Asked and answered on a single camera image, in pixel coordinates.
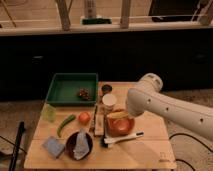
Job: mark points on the yellow banana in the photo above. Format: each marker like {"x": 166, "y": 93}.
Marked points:
{"x": 117, "y": 115}

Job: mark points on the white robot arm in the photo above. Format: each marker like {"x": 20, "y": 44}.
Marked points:
{"x": 145, "y": 96}

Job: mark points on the white paper cup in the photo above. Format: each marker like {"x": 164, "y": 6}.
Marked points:
{"x": 109, "y": 100}

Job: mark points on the small dark round tin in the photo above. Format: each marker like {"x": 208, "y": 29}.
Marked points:
{"x": 106, "y": 88}

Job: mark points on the brown pine cone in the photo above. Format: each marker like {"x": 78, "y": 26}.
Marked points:
{"x": 83, "y": 94}

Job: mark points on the dark knife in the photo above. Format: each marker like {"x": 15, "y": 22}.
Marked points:
{"x": 93, "y": 119}

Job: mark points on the green plastic tray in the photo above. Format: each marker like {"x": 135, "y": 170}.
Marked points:
{"x": 65, "y": 86}

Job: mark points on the wooden block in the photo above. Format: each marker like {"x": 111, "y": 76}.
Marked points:
{"x": 99, "y": 125}

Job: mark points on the orange tomato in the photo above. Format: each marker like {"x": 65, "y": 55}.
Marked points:
{"x": 84, "y": 118}

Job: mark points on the orange terracotta bowl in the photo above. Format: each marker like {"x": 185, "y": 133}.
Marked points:
{"x": 120, "y": 127}

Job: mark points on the green pepper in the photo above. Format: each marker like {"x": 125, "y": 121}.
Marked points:
{"x": 64, "y": 123}

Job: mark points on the wooden table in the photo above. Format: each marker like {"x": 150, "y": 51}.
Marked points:
{"x": 152, "y": 151}

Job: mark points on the dark brown plate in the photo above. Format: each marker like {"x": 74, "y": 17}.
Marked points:
{"x": 71, "y": 142}

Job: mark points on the crumpled white cloth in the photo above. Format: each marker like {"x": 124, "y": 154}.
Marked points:
{"x": 81, "y": 148}

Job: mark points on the blue sponge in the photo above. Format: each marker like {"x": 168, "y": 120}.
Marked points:
{"x": 53, "y": 146}

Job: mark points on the black pole stand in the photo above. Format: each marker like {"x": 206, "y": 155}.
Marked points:
{"x": 16, "y": 148}

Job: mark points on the green base white post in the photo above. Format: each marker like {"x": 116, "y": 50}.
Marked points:
{"x": 90, "y": 14}

